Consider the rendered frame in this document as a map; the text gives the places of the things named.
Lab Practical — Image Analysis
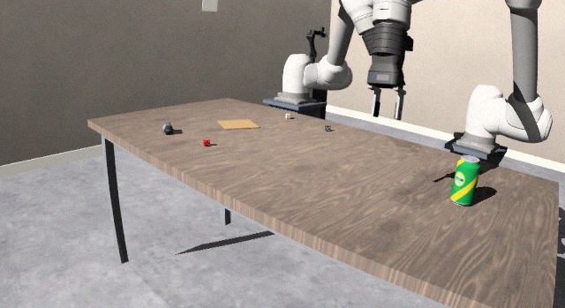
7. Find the green drink can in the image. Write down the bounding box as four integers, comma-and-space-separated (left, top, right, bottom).
450, 155, 480, 207

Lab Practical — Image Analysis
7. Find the tan square mat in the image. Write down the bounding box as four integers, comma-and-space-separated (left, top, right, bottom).
217, 119, 260, 130

